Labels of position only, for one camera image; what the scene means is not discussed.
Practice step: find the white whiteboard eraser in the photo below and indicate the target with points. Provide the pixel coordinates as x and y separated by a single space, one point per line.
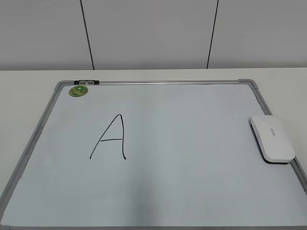
273 141

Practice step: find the green round magnet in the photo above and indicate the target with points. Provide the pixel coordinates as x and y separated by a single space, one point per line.
78 91

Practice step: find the whiteboard with grey frame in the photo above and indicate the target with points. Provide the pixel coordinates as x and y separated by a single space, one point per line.
152 154

